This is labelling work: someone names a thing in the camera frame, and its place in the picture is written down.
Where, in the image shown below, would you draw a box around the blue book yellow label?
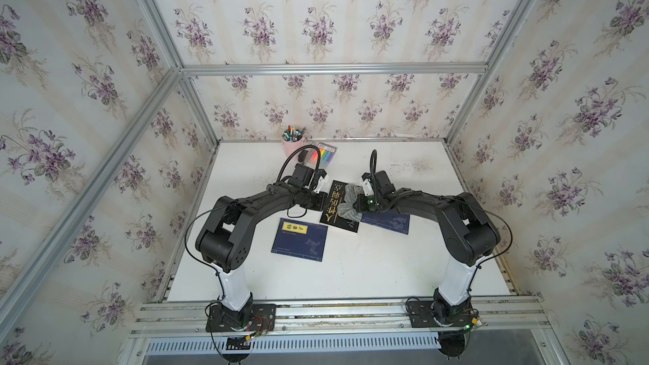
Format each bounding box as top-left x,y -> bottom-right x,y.
361,212 -> 410,235
271,218 -> 328,262

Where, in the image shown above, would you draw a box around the black portrait book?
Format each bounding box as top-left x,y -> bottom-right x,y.
319,180 -> 360,233

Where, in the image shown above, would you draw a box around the grey striped cleaning cloth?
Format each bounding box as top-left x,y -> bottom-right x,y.
337,184 -> 364,223

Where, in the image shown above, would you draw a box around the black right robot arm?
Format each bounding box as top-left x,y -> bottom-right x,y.
353,150 -> 501,331

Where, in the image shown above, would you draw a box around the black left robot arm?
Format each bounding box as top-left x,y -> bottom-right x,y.
192,145 -> 326,330

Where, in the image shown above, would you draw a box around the colourful sticky notes pack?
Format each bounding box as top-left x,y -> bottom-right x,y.
310,142 -> 337,166

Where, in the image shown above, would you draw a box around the pink pen cup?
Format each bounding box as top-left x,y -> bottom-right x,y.
282,138 -> 305,156

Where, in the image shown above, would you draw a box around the pens in cup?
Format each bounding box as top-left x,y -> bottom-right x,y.
282,126 -> 307,143

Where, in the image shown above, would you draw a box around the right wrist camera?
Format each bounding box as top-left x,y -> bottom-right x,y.
362,171 -> 395,196

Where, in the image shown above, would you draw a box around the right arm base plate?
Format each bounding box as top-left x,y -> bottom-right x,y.
405,297 -> 479,330

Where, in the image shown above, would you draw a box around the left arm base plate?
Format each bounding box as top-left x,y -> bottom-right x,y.
206,302 -> 277,333

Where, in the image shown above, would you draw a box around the aluminium mounting rail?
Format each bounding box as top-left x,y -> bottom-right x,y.
128,296 -> 551,338

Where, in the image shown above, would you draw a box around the white slotted cable duct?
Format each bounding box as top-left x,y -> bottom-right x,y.
144,332 -> 441,356

